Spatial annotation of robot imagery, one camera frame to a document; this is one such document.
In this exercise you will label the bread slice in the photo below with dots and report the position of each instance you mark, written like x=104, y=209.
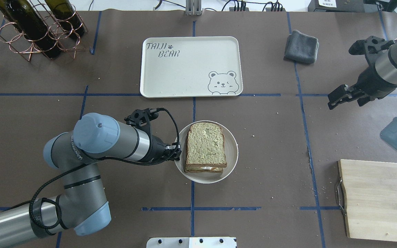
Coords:
x=205, y=146
x=208, y=169

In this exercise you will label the copper wire bottle rack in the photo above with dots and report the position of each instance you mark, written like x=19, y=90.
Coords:
x=18, y=44

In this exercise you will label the dark green wine bottle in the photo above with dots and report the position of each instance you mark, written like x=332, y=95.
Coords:
x=26, y=20

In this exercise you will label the aluminium camera post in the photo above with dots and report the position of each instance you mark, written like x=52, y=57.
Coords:
x=193, y=7

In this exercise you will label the wooden cutting board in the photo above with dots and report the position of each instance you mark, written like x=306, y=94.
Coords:
x=370, y=198

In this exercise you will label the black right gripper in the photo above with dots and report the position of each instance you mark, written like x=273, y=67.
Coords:
x=369, y=78

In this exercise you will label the grey folded cloth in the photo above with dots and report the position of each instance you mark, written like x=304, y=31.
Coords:
x=301, y=47

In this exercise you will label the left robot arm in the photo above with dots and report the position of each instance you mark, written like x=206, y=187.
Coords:
x=76, y=199

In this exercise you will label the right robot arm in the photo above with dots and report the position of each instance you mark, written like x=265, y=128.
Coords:
x=386, y=68

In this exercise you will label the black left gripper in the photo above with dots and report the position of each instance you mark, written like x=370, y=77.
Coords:
x=156, y=148

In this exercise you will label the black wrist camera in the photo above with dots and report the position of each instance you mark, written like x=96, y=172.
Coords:
x=140, y=119
x=372, y=48

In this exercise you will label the cream bear serving tray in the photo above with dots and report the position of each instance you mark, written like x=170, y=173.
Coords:
x=191, y=67

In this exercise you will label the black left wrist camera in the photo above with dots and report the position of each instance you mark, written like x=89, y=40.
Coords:
x=140, y=119

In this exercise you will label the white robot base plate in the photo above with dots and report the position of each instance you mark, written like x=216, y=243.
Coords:
x=192, y=242

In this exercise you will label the white round plate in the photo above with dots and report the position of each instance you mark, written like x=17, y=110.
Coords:
x=231, y=152

